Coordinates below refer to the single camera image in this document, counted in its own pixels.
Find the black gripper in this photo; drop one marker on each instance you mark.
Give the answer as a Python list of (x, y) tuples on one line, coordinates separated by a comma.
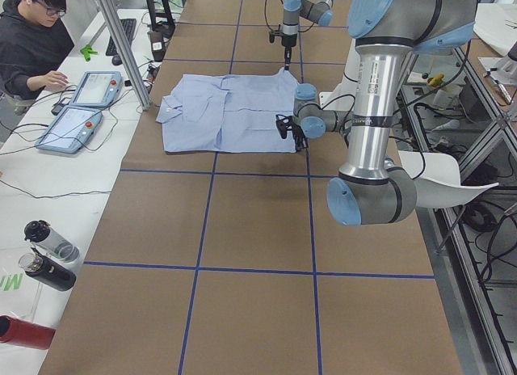
[(298, 135), (287, 42)]

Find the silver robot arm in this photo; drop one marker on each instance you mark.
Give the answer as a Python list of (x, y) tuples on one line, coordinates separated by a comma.
[(369, 188), (319, 12)]

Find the red water bottle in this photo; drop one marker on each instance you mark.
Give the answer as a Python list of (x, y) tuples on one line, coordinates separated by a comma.
[(21, 333)]

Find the lower blue teach pendant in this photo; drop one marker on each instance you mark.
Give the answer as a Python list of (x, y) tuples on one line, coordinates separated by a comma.
[(71, 130)]

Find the light blue striped shirt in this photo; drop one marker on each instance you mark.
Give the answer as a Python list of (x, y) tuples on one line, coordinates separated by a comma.
[(230, 113)]

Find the aluminium frame post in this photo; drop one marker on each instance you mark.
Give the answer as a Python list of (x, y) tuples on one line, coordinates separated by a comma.
[(117, 33)]

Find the seated person in hoodie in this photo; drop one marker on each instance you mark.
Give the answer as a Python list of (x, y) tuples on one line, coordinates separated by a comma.
[(34, 43)]

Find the clear black-capped bottle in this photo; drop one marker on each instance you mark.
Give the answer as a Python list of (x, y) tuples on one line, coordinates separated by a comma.
[(40, 233)]

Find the white plastic chair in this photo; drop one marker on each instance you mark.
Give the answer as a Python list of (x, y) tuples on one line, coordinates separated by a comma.
[(438, 185)]

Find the white camera stand pillar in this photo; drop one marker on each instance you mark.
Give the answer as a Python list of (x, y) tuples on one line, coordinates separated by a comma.
[(341, 97)]

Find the black water bottle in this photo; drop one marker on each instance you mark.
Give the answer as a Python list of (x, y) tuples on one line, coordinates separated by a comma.
[(41, 268)]

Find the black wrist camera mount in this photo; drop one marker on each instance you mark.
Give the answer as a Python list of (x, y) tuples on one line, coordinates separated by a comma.
[(273, 35), (284, 125)]

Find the upper blue teach pendant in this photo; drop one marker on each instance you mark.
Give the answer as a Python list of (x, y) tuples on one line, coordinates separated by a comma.
[(97, 89)]

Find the blue teach pendant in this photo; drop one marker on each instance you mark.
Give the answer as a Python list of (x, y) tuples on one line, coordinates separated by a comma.
[(97, 89), (71, 130)]

